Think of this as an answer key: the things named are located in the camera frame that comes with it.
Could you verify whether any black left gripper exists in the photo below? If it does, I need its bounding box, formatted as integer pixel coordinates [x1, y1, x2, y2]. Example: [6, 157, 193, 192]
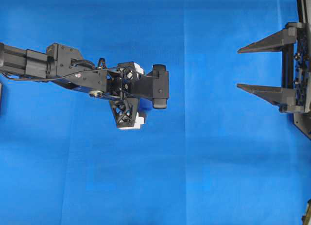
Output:
[107, 62, 145, 130]

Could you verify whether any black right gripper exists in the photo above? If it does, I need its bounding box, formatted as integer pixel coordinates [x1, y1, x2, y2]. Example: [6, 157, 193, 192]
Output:
[237, 22, 311, 113]

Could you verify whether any blue block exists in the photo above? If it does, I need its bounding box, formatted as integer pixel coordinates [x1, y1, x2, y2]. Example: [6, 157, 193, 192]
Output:
[138, 98, 153, 113]

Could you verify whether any blue table cloth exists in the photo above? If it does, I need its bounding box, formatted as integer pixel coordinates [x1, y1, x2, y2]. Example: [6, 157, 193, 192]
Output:
[0, 0, 311, 225]

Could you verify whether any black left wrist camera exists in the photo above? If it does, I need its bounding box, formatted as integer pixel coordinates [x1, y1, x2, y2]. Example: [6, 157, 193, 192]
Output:
[130, 64, 169, 109]

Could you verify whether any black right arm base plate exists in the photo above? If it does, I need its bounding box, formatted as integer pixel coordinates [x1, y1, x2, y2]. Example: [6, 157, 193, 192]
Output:
[293, 106, 311, 139]

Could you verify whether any black aluminium frame rail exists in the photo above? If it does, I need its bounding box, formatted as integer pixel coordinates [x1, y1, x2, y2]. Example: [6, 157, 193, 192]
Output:
[297, 0, 311, 24]

